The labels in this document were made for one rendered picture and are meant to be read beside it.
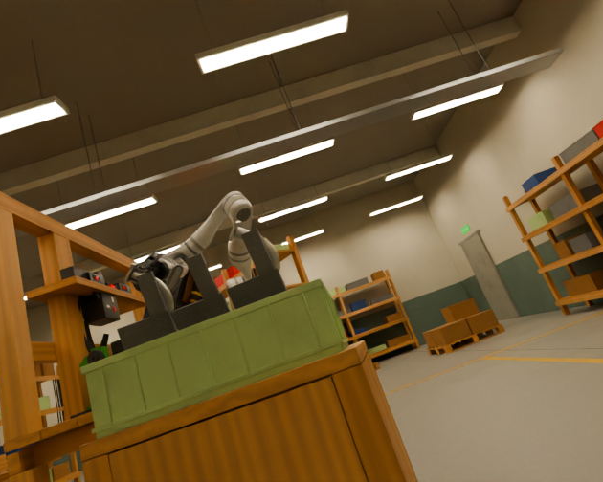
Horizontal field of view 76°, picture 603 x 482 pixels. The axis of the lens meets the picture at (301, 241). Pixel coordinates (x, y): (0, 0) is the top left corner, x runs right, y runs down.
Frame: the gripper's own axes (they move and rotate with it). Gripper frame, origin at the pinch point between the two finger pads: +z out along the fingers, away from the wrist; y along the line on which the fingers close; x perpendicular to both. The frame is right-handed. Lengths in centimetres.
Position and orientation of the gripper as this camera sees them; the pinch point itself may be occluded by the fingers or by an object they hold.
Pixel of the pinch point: (139, 274)
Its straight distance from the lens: 120.4
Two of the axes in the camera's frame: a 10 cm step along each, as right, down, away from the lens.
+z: 0.1, 0.2, -10.0
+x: 9.1, 4.2, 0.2
